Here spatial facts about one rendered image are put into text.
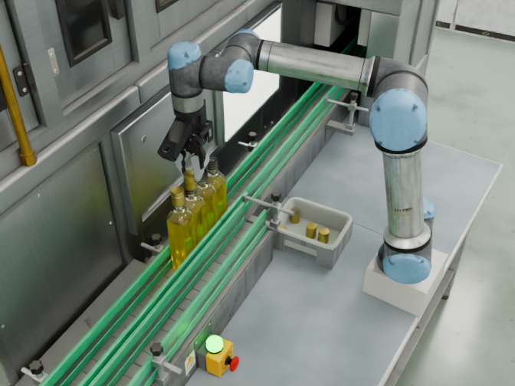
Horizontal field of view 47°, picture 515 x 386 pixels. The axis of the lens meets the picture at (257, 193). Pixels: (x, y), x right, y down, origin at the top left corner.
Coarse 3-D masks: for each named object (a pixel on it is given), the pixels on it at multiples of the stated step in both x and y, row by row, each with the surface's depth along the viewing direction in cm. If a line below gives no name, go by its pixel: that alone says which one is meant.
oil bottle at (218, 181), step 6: (222, 174) 168; (210, 180) 166; (216, 180) 166; (222, 180) 168; (216, 186) 166; (222, 186) 169; (216, 192) 167; (222, 192) 170; (222, 198) 171; (222, 204) 173; (222, 210) 174
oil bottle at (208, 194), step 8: (208, 184) 164; (200, 192) 162; (208, 192) 162; (208, 200) 163; (216, 200) 167; (208, 208) 165; (216, 208) 169; (208, 216) 166; (216, 216) 171; (208, 224) 168
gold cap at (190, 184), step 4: (184, 172) 154; (188, 172) 154; (192, 172) 154; (184, 176) 153; (188, 176) 153; (192, 176) 153; (184, 180) 154; (188, 180) 154; (192, 180) 154; (184, 184) 155; (188, 184) 154; (192, 184) 155; (196, 184) 156; (188, 188) 155; (192, 188) 155
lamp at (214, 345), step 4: (212, 336) 154; (216, 336) 154; (208, 340) 153; (212, 340) 153; (216, 340) 153; (220, 340) 153; (208, 344) 152; (212, 344) 152; (216, 344) 152; (220, 344) 152; (208, 348) 152; (212, 348) 152; (216, 348) 152; (220, 348) 153; (212, 352) 153; (216, 352) 153
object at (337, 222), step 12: (288, 204) 196; (300, 204) 198; (312, 204) 196; (288, 216) 198; (300, 216) 201; (312, 216) 198; (324, 216) 196; (336, 216) 194; (348, 216) 191; (288, 228) 197; (300, 228) 197; (336, 228) 196; (312, 240) 182; (336, 240) 183
